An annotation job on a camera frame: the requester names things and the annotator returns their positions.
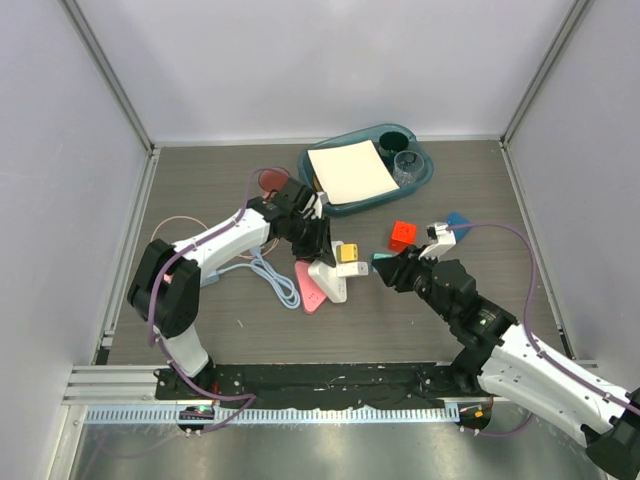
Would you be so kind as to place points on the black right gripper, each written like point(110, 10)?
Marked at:
point(396, 270)

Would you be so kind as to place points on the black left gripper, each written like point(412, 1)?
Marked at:
point(320, 246)

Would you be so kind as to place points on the teal plug adapter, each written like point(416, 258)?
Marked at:
point(378, 256)

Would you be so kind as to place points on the yellow plug adapter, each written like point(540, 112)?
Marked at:
point(347, 253)

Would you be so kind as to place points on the red cube socket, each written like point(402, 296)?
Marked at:
point(402, 235)

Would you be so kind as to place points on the white plug adapter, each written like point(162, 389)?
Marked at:
point(352, 269)

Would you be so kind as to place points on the white triangular power strip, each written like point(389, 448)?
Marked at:
point(327, 279)

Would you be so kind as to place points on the pink triangular power strip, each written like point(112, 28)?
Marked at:
point(312, 296)

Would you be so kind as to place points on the blue cube socket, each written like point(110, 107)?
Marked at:
point(459, 225)

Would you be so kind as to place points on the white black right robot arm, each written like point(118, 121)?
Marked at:
point(504, 359)

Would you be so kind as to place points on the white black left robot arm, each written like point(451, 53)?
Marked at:
point(165, 290)

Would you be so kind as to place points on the teal plastic tray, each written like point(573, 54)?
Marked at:
point(308, 175)

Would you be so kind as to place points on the white paper sheet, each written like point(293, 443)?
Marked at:
point(351, 173)

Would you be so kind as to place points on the clear glass cup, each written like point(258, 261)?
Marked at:
point(407, 167)

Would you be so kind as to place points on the light blue power strip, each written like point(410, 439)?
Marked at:
point(210, 279)

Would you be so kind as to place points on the dark green cup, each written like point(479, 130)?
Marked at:
point(392, 142)

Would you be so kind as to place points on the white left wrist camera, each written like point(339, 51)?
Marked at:
point(315, 206)

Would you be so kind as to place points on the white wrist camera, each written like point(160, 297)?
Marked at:
point(440, 240)
point(315, 206)

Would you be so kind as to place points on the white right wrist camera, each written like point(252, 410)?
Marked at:
point(440, 240)

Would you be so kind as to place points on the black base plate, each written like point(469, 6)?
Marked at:
point(384, 386)

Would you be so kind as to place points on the perforated cable duct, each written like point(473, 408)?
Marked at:
point(197, 414)

